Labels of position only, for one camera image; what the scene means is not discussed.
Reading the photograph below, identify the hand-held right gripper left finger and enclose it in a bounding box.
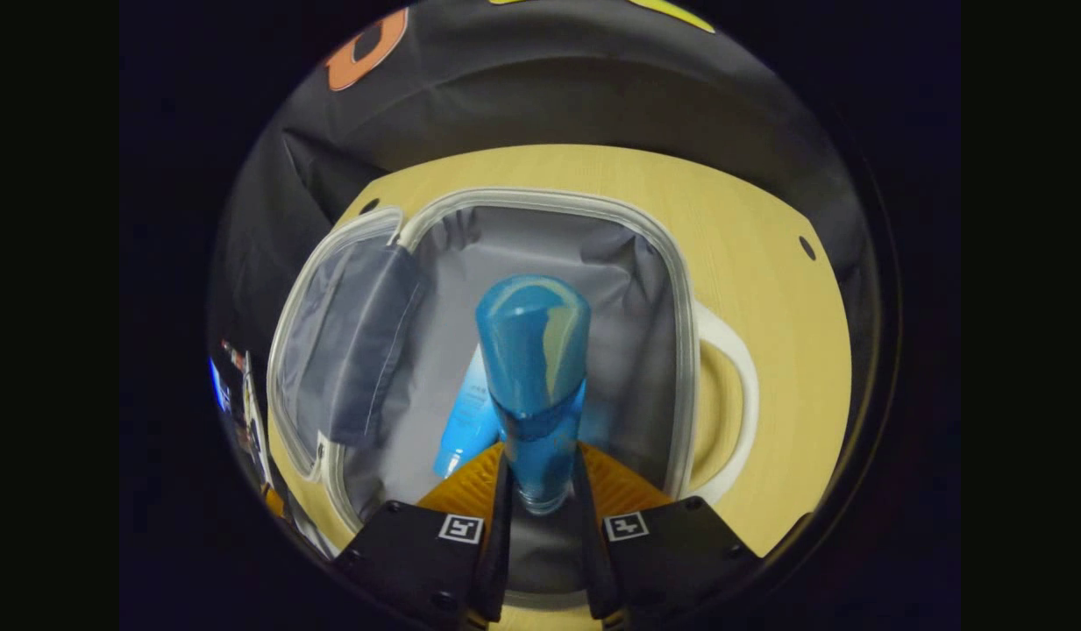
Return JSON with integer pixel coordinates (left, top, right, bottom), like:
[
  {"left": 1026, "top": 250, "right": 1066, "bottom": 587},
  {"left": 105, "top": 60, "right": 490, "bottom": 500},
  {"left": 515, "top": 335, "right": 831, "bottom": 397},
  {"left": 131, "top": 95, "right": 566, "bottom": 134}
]
[{"left": 333, "top": 442, "right": 516, "bottom": 629}]

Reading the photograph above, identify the black backdrop cloth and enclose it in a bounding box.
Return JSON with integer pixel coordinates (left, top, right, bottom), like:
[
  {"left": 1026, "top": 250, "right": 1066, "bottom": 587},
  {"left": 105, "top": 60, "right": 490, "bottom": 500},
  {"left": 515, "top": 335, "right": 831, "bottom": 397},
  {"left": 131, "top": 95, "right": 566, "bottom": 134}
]
[{"left": 209, "top": 0, "right": 883, "bottom": 369}]

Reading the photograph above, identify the teal green bottle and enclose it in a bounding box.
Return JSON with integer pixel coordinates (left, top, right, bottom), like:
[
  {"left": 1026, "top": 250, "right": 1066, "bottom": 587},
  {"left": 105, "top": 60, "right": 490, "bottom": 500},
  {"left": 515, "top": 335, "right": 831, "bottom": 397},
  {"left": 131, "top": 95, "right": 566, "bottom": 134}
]
[{"left": 475, "top": 273, "right": 593, "bottom": 517}]

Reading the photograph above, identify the white blue tube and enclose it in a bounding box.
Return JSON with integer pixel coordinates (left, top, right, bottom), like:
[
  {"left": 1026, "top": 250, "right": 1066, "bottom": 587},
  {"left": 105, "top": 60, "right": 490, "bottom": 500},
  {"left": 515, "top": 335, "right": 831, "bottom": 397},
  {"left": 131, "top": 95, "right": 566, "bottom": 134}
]
[{"left": 432, "top": 342, "right": 508, "bottom": 479}]

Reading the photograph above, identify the white suitcase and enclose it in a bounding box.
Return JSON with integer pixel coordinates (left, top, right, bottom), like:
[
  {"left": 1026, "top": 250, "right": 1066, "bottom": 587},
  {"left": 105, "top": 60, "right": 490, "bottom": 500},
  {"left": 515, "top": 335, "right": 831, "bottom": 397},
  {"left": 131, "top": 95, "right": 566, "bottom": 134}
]
[{"left": 266, "top": 187, "right": 761, "bottom": 607}]

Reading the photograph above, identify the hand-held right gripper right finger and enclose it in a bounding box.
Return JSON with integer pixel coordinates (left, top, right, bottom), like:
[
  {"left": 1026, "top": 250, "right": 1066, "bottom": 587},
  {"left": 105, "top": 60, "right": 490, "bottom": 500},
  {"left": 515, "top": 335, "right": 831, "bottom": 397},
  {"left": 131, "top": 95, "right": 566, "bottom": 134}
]
[{"left": 574, "top": 442, "right": 762, "bottom": 629}]

